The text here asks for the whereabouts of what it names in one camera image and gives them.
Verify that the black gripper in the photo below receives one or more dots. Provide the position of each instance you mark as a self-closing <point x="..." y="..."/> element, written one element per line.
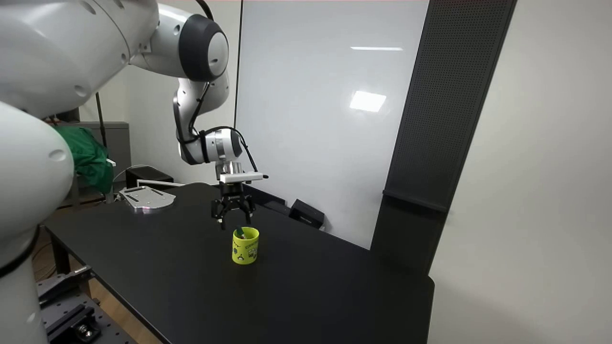
<point x="234" y="194"/>

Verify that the green marker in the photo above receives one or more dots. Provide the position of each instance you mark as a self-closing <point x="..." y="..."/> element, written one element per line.
<point x="242" y="230"/>

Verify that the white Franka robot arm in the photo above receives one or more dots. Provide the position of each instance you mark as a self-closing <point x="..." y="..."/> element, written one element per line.
<point x="64" y="58"/>

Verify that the yellow mug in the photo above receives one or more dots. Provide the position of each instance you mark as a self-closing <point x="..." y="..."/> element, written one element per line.
<point x="246" y="249"/>

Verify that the black flat case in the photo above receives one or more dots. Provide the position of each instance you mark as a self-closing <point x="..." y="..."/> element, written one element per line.
<point x="265" y="200"/>

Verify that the small black box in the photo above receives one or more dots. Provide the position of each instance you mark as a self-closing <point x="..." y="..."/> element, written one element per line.
<point x="307" y="213"/>

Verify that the white plastic tray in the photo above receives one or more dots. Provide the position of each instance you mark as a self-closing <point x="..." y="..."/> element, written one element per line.
<point x="150" y="200"/>

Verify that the black rectangular box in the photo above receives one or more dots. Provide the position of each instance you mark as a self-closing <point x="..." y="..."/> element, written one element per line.
<point x="148" y="177"/>

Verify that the large whiteboard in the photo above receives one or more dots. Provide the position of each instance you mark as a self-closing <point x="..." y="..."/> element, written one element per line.
<point x="332" y="116"/>

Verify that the green cloth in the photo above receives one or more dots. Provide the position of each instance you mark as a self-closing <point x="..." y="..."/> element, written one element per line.
<point x="87" y="160"/>

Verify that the black perforated breadboard table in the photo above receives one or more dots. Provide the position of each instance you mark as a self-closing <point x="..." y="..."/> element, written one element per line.
<point x="77" y="312"/>

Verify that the dark grey pillar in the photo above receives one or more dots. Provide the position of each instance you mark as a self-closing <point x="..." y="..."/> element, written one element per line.
<point x="441" y="127"/>

